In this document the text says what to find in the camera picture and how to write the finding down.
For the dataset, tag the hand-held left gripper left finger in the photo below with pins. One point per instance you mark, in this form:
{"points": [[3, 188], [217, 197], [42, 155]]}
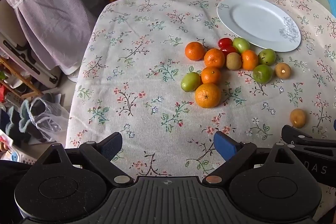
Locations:
{"points": [[111, 145]]}

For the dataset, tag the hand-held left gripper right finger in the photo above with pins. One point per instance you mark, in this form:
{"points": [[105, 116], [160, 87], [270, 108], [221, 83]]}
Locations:
{"points": [[225, 146]]}

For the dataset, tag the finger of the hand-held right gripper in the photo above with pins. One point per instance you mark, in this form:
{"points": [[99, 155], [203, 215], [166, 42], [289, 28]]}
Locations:
{"points": [[298, 151], [296, 138]]}

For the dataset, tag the large orange mandarin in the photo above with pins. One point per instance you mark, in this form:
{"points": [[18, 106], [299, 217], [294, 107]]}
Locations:
{"points": [[208, 95]]}

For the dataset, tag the brown kiwi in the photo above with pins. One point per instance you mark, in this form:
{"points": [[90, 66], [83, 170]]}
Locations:
{"points": [[298, 118], [283, 70], [233, 61]]}

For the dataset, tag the green jujube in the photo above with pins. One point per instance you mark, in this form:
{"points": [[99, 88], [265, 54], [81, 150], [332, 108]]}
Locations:
{"points": [[241, 44], [262, 74], [267, 56], [190, 81]]}

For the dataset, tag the small orange mandarin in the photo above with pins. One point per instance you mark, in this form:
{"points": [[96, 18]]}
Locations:
{"points": [[194, 51], [210, 75], [249, 60], [214, 58]]}

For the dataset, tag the white plate with flower print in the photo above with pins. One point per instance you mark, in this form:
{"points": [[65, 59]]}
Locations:
{"points": [[257, 20]]}

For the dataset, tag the clear plastic bag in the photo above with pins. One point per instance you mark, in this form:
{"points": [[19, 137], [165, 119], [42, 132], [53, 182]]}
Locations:
{"points": [[50, 119]]}

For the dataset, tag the light blue slipper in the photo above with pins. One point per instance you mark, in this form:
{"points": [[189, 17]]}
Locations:
{"points": [[22, 119]]}

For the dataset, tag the floral tablecloth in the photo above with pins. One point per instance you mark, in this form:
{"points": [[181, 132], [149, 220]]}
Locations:
{"points": [[147, 56]]}

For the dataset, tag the red cherry tomato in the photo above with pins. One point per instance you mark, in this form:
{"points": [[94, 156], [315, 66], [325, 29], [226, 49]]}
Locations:
{"points": [[228, 49], [225, 42]]}

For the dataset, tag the wooden rack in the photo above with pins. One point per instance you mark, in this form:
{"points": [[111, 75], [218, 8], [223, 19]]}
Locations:
{"points": [[23, 79]]}

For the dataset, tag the white plastic case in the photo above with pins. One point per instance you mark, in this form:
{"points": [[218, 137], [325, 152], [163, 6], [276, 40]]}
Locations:
{"points": [[26, 61]]}

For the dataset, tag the lilac cloth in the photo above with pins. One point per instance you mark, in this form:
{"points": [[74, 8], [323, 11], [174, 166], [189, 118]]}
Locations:
{"points": [[57, 24]]}

